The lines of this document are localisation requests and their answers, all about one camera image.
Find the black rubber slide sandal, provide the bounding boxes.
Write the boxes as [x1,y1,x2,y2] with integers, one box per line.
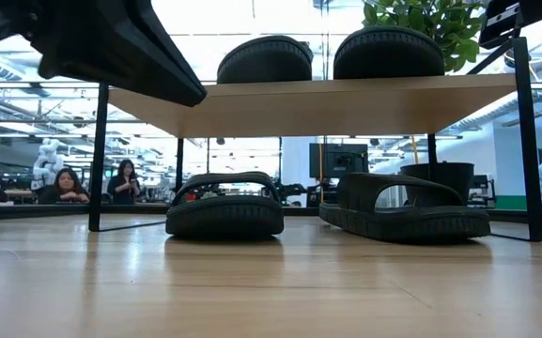
[216,35,315,85]
[317,171,492,244]
[164,171,286,238]
[333,25,446,81]

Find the wooden shelf black metal legs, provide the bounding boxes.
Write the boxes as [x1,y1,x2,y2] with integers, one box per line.
[87,36,542,243]

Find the green leafy plant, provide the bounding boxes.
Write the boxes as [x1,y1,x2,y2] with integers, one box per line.
[362,0,488,74]

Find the white humanoid robot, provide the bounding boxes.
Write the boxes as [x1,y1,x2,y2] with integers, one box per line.
[32,137,65,192]

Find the black computer monitor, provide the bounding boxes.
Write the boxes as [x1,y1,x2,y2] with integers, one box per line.
[308,143,369,179]

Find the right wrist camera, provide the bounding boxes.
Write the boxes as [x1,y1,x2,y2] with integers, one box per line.
[478,1,521,51]

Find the black aluminium table frame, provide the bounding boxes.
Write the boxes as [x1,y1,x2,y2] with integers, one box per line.
[0,202,542,227]

